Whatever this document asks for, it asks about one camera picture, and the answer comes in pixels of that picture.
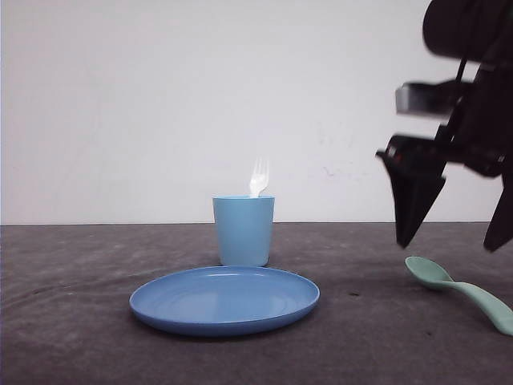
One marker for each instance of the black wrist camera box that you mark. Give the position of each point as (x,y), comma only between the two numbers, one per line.
(430,99)

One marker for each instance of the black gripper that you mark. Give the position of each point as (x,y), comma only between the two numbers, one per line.
(477,134)

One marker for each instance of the blue plastic plate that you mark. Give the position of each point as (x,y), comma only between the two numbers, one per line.
(220,301)

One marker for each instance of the white plastic fork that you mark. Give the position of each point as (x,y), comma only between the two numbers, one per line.
(259,180)

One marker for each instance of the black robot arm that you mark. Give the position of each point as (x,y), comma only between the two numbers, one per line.
(469,31)

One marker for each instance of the light blue plastic cup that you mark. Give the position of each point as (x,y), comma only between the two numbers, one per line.
(244,228)

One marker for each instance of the mint green plastic spoon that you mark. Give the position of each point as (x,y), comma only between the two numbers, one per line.
(434,277)

